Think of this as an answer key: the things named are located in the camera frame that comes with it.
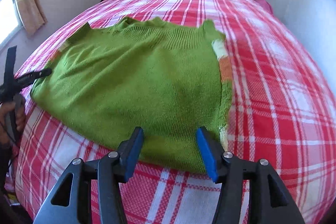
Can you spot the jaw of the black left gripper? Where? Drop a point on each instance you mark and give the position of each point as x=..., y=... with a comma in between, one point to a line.
x=29, y=78

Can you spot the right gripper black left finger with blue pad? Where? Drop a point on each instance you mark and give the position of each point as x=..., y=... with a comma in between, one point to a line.
x=69, y=201

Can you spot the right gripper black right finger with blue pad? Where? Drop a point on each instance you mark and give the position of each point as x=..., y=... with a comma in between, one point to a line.
x=253, y=185

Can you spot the green striped knit sweater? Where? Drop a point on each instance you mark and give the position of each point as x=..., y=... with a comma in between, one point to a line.
x=156, y=75

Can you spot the dark sleeved left forearm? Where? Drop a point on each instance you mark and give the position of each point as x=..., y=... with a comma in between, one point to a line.
x=6, y=159

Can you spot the person's left hand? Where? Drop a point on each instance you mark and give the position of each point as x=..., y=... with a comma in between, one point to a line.
x=13, y=120

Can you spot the yellow curtain left window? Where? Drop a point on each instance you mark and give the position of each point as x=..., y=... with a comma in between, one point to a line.
x=31, y=15

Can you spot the red white plaid bedspread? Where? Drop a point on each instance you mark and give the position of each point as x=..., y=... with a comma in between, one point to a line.
x=283, y=110

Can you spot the pink cloth by wall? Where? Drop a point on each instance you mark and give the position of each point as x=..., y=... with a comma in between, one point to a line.
x=265, y=5

